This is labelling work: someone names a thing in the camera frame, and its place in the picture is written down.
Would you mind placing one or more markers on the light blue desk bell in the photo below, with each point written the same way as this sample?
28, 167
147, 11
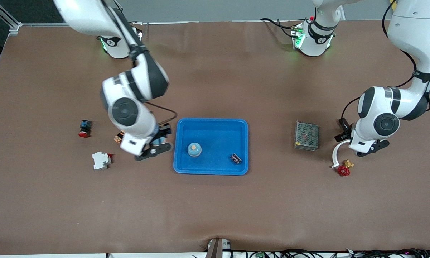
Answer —
159, 141
194, 150

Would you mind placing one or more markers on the brass valve red handwheel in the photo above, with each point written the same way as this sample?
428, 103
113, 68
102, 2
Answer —
343, 171

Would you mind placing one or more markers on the white curved plastic bracket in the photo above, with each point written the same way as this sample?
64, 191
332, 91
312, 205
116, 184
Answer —
334, 154

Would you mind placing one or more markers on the blue plastic tray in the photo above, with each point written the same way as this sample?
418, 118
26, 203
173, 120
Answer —
214, 161

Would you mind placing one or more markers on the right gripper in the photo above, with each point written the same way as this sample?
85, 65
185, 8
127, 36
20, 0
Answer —
163, 131

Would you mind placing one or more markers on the white circuit breaker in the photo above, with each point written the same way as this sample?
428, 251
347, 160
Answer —
100, 160

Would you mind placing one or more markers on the aluminium frame corner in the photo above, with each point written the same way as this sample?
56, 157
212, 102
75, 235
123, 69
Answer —
14, 27

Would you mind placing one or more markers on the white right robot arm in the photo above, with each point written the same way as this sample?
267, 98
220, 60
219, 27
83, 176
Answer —
89, 14

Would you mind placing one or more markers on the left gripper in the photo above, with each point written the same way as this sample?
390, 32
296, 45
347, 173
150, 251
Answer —
344, 130

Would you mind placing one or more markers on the red push button blue body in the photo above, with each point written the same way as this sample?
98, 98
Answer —
85, 127

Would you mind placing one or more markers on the orange red button switch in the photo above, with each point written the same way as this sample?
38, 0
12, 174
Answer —
118, 138

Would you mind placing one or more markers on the small black relay block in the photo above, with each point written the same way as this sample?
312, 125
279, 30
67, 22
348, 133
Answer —
235, 158

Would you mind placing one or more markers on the metal mesh power supply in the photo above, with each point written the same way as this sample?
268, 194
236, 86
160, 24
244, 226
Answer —
306, 135

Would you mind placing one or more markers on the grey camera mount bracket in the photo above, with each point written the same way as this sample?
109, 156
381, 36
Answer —
216, 249

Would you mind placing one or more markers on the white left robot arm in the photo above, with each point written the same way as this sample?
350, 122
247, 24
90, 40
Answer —
411, 25

